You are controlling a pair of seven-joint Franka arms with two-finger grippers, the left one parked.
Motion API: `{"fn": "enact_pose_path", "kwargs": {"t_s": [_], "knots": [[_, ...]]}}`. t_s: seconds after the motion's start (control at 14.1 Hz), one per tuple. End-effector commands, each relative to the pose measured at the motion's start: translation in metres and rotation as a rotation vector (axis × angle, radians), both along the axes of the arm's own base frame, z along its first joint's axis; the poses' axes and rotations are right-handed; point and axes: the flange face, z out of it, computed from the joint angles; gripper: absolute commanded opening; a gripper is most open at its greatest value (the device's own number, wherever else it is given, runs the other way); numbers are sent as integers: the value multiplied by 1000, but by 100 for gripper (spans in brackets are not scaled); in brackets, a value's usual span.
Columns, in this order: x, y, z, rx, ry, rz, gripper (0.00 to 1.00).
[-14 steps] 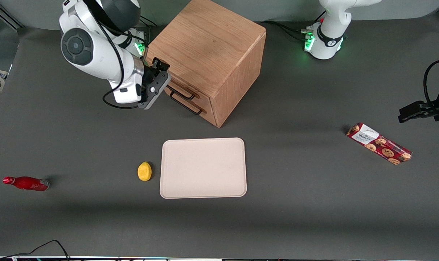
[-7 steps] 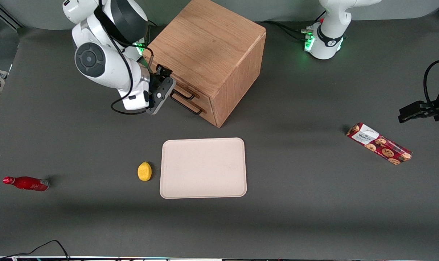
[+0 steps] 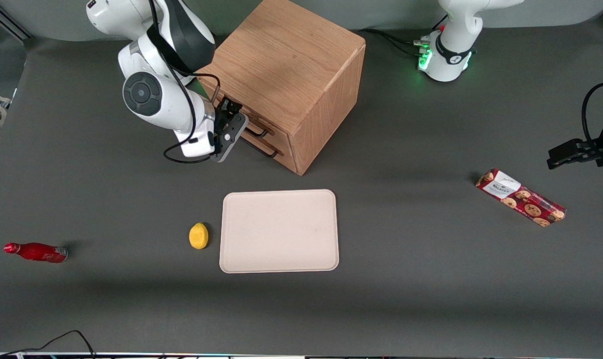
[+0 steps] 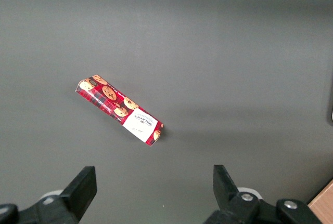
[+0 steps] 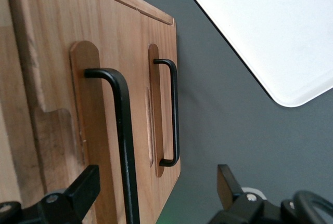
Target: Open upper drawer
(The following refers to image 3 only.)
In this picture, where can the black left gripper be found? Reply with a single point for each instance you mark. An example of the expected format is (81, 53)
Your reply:
(592, 149)

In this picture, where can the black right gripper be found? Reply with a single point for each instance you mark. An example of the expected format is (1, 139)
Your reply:
(225, 107)

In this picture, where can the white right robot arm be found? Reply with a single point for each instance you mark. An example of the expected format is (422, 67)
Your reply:
(157, 94)

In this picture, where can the oak wooden drawer cabinet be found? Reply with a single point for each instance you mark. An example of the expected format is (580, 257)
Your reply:
(286, 55)

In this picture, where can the red cookie package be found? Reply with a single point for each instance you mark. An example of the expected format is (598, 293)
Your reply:
(521, 198)

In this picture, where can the beige rectangular tray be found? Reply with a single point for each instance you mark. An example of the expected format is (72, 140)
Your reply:
(279, 232)

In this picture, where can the yellow lemon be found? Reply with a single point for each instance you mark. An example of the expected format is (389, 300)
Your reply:
(198, 236)

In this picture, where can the dark grey table mat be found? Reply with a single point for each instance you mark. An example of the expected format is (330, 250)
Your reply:
(132, 309)

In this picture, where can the red soda bottle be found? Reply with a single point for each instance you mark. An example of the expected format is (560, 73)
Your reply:
(37, 252)

